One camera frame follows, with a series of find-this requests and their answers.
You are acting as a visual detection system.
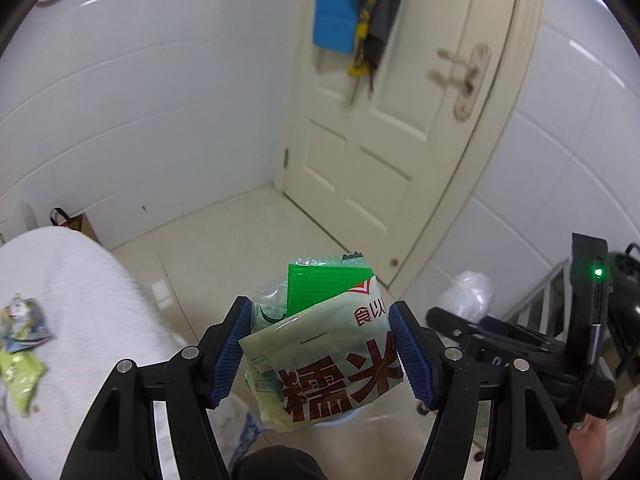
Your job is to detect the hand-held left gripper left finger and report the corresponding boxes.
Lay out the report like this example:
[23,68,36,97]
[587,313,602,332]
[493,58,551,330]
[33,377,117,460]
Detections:
[60,296,256,480]

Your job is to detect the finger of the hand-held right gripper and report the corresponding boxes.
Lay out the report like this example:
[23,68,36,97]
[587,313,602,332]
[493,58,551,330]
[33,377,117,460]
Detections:
[425,306,570,361]
[480,354,571,384]

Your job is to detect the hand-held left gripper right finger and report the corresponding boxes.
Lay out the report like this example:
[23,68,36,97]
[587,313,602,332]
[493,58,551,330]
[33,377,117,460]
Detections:
[387,301,583,480]

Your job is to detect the clear plastic bottle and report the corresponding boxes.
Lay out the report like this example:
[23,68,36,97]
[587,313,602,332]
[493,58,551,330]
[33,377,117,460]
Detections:
[248,277,291,333]

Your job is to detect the pale green rice bag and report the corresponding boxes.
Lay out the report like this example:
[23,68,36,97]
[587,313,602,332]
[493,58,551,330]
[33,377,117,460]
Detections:
[239,280,406,433]

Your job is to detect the trash bin with plastic liner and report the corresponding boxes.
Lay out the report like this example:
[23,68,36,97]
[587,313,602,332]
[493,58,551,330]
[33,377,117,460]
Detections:
[227,395,362,461]

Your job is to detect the green plastic packet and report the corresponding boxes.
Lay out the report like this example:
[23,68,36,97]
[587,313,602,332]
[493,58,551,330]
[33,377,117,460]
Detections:
[287,252,376,318]

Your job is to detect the colourful wrapper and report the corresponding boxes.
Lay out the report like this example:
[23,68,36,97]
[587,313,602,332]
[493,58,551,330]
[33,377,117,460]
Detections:
[0,294,53,353]

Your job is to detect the light green wrapper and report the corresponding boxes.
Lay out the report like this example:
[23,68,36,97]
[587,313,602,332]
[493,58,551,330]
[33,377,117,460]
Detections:
[0,347,48,416]

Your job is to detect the person's right hand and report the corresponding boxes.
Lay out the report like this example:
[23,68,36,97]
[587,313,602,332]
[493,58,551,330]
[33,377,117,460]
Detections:
[567,412,609,480]

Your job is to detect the white plastic bag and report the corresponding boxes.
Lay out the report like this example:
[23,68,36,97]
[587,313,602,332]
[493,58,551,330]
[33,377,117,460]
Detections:
[442,270,496,323]

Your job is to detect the white metal rack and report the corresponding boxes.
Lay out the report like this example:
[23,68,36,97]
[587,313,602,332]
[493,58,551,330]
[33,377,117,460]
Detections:
[505,257,572,341]

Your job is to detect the translucent plastic bag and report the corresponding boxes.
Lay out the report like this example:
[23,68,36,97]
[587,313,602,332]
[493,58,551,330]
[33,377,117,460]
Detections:
[602,400,640,480]

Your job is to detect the dark trouser leg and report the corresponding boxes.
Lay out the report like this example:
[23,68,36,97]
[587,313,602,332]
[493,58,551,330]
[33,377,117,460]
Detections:
[235,447,328,480]

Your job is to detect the round table, white cloth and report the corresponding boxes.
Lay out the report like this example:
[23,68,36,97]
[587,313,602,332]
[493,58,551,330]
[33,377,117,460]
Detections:
[0,226,251,480]

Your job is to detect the cream panelled door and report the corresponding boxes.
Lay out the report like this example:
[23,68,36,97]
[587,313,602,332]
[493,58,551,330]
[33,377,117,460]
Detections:
[274,0,546,301]

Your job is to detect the blue plastic bag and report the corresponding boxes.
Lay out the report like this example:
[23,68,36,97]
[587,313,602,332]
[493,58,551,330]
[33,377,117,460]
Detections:
[312,0,362,56]

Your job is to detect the brown paper bag black handle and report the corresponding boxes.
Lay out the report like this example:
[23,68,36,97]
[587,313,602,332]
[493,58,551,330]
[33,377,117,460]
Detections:
[49,207,103,246]

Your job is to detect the cream door handle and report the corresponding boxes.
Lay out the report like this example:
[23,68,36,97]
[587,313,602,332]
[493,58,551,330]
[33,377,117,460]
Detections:
[430,42,492,122]

